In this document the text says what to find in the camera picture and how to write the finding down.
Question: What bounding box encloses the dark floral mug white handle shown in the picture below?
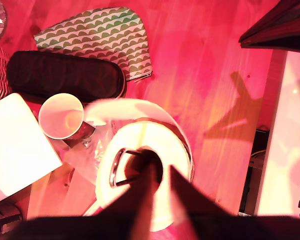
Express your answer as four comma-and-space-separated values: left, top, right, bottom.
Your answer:
37, 92, 97, 148

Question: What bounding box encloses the white paper bag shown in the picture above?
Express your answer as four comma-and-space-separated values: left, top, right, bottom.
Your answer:
0, 92, 63, 206

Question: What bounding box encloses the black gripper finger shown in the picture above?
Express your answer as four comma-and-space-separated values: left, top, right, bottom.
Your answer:
238, 0, 300, 55
169, 164, 235, 222
99, 151, 163, 233

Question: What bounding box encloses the metallic paper towel stand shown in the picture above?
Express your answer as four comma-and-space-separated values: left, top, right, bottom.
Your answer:
109, 147, 146, 189

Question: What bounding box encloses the black zip case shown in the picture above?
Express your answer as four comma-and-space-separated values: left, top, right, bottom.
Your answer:
6, 50, 127, 103

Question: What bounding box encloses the white paper towel roll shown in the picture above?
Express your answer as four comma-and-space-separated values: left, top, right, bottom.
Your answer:
84, 98, 196, 233

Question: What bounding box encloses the green wave pattern pouch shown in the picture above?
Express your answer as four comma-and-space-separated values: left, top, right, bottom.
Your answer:
33, 6, 153, 82

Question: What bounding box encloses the clear plastic sheet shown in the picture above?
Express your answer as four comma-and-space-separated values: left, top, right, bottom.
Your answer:
49, 119, 116, 186

